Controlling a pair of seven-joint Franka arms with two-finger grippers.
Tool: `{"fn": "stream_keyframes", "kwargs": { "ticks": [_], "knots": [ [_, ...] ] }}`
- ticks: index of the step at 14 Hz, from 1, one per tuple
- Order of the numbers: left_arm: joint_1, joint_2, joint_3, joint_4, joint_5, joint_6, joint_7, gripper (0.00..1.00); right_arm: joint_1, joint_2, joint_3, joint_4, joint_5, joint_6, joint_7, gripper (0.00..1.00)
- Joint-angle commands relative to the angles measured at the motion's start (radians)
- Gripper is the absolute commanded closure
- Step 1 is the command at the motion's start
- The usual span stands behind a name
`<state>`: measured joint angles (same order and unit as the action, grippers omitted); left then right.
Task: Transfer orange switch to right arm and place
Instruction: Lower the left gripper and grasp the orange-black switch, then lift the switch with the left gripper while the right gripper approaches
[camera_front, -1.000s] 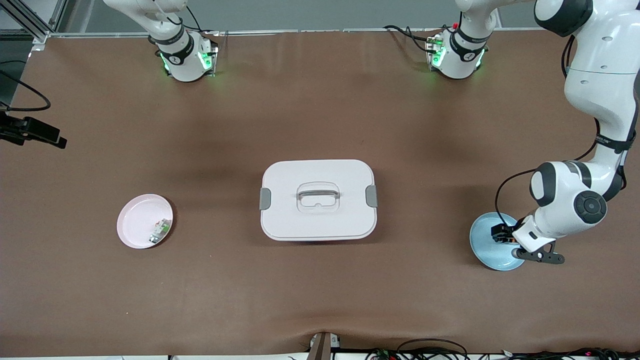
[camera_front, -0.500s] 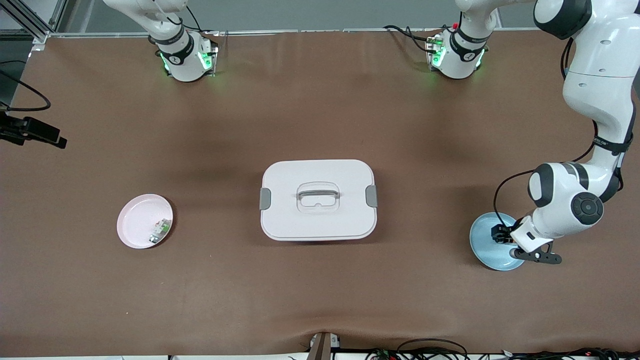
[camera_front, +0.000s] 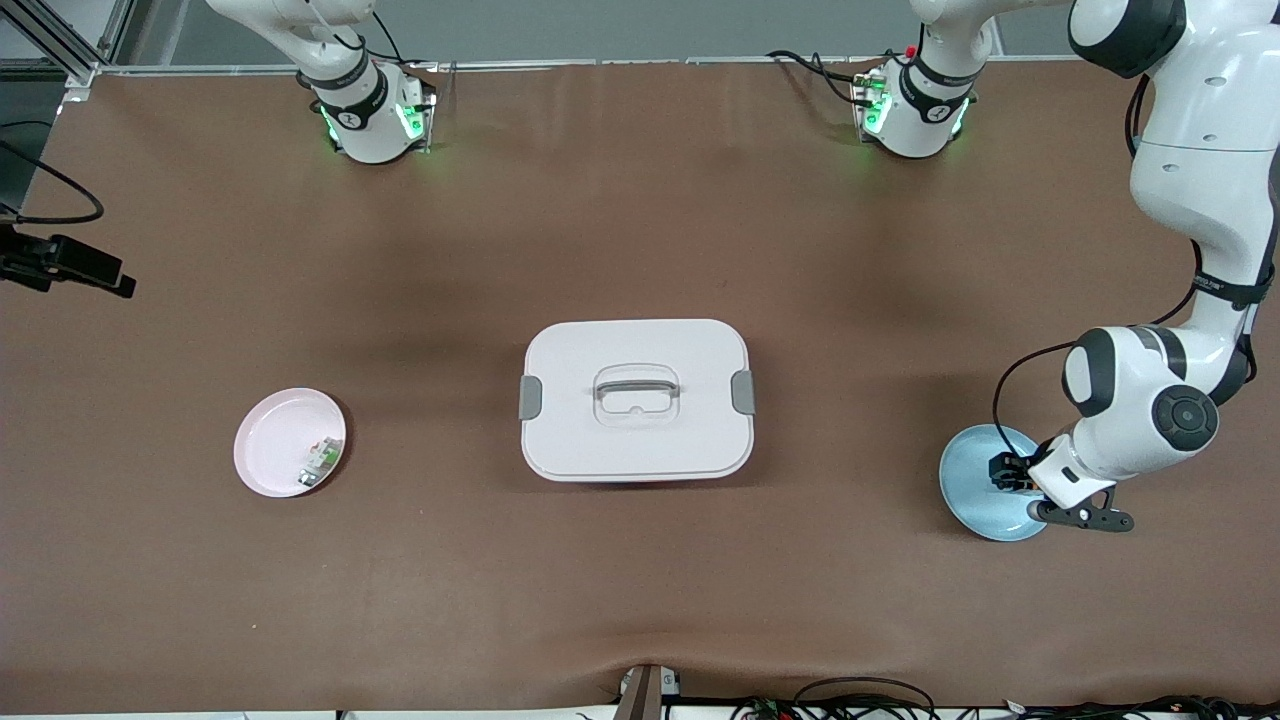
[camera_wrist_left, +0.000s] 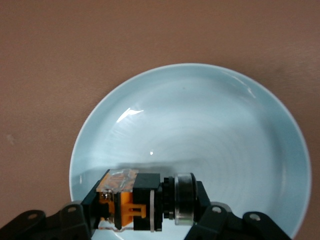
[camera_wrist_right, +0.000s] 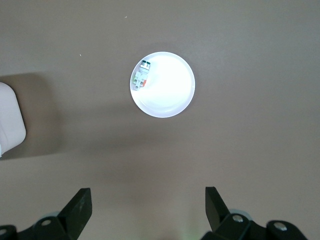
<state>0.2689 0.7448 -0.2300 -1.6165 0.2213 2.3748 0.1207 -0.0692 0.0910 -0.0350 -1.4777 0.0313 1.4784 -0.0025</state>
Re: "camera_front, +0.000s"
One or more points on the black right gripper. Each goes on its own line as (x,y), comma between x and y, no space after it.
(18,245)

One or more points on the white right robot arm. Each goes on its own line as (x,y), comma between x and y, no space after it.
(365,120)

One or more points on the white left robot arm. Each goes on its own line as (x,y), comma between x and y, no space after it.
(1190,130)

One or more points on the light blue plate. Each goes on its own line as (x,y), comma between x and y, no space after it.
(970,485)

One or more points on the pink plate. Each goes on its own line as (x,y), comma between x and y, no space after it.
(270,440)

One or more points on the grey box latch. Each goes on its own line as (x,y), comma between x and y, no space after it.
(530,397)
(743,392)

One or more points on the white lidded storage box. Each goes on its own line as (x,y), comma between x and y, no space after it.
(640,450)

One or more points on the brown table mat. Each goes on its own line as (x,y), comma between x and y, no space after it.
(640,580)

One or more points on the aluminium frame profile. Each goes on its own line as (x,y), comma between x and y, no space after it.
(60,45)

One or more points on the green white switch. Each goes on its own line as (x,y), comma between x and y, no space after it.
(320,460)

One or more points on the grey clamp bracket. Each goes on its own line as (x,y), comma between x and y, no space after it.
(645,695)

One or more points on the metal table edge rail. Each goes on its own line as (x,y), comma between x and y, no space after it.
(650,62)

